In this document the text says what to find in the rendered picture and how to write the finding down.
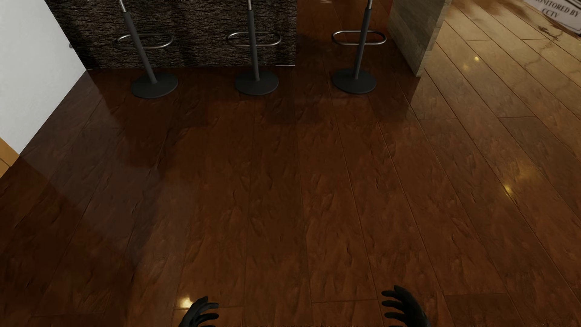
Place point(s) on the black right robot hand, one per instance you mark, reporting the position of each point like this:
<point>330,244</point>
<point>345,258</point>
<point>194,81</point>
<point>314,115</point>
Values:
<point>407,309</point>

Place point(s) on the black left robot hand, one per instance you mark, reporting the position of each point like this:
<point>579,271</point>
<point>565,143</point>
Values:
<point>198,314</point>

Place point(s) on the light wooden cabinet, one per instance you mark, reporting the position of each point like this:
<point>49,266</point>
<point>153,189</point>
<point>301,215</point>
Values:
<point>5,160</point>

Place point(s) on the right bar stool base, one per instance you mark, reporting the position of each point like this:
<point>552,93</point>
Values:
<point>359,50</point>

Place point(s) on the bar stool base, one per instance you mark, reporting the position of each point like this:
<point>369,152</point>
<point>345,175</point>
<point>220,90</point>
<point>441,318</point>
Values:
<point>359,50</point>
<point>254,54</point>
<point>141,54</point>

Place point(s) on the middle bar stool base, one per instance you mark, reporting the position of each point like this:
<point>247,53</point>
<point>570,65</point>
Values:
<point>254,54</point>

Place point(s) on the left bar stool base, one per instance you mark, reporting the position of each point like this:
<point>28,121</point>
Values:
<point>141,54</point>

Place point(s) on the dark stone bar counter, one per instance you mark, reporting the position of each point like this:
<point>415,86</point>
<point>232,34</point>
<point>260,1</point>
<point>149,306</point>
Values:
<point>181,32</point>

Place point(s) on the white CCTV notice sign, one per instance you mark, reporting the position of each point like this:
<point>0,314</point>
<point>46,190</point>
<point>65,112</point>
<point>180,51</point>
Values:
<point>558,11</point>

